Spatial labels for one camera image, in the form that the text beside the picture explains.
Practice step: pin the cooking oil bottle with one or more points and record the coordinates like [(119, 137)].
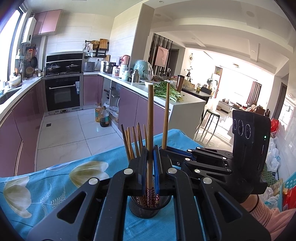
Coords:
[(98, 112)]

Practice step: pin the black built-in oven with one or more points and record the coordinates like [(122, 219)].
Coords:
[(64, 93)]

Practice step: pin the black mesh pen cup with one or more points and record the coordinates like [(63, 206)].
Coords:
[(141, 209)]

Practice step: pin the blue floral tablecloth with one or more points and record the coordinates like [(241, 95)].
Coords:
[(27, 199)]

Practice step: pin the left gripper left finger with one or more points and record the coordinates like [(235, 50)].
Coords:
[(96, 210)]

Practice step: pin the white water heater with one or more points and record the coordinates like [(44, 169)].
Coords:
[(28, 30)]

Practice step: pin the black stool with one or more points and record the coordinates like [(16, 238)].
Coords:
[(212, 114)]

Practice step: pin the pink sleeve right forearm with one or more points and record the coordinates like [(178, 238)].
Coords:
[(272, 219)]

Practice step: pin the pink upper cabinet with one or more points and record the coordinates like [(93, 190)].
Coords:
[(46, 22)]

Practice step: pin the wooden chopstick four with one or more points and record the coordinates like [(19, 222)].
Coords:
[(140, 144)]

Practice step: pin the black range hood stove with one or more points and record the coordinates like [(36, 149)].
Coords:
[(64, 63)]

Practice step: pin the dark soy sauce bottle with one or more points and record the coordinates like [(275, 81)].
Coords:
[(104, 117)]

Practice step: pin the steel stock pot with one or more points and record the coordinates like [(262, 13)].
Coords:
[(108, 67)]

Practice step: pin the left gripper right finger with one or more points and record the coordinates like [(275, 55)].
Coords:
[(207, 212)]

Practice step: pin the black wall spice rack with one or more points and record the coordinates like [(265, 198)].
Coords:
[(96, 48)]

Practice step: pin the brown tumbler cup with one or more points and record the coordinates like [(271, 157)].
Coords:
[(180, 80)]

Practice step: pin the person right hand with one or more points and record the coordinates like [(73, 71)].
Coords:
[(250, 203)]

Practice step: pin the wooden chopstick five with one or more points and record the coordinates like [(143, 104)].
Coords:
[(145, 135)]

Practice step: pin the kitchen window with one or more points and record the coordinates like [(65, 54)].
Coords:
[(8, 34)]

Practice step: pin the wooden chopstick eight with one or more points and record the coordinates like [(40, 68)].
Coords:
[(166, 117)]

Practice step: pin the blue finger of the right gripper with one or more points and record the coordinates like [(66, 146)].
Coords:
[(190, 172), (198, 154)]

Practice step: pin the green leafy vegetables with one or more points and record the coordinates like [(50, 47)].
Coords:
[(162, 88)]

